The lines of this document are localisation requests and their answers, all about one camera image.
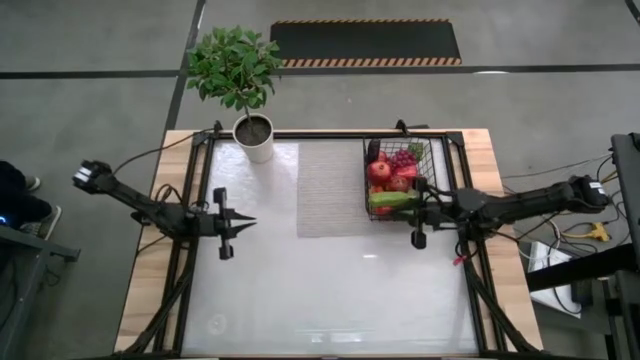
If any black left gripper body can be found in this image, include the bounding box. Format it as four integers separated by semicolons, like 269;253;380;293
187;187;235;261

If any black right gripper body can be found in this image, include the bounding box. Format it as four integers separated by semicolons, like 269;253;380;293
410;177;459;250

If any green cucumber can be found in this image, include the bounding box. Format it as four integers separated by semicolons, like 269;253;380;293
368;190;420;210

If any yellow-red peach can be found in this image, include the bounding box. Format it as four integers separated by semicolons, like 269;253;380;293
384;174;411;194

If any orange-red oblong vegetable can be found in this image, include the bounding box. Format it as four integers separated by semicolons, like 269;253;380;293
369;185;396;216

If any red grape bunch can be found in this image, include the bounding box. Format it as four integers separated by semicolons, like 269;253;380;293
388;142;425;170

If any red pomegranate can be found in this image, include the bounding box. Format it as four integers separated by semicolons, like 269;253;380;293
366;160;393;187

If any potted green tree white pot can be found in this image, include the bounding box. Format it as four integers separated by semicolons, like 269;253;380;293
185;24;284;165

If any grey mesh table mat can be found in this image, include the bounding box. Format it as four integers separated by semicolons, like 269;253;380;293
297;142;454;239

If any white box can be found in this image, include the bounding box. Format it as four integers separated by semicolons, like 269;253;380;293
527;239;584;319

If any yellow power splitter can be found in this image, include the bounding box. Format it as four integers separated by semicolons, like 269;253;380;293
562;222;611;244

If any grey metal bench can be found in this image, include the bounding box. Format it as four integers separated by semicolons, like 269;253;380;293
0;224;81;346

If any black hazard-striped floor mat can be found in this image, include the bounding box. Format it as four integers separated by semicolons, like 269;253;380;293
269;18;462;69

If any person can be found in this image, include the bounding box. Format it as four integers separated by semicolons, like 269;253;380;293
0;159;64;241

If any black equipment cart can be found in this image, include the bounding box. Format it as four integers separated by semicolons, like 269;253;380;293
524;132;640;360

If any black wire basket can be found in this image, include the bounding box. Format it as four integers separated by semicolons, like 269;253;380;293
362;134;437;223

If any black metal table frame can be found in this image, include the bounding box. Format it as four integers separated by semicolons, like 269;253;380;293
114;119;546;359

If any yellow cable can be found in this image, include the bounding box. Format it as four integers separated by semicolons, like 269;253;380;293
597;169;621;189

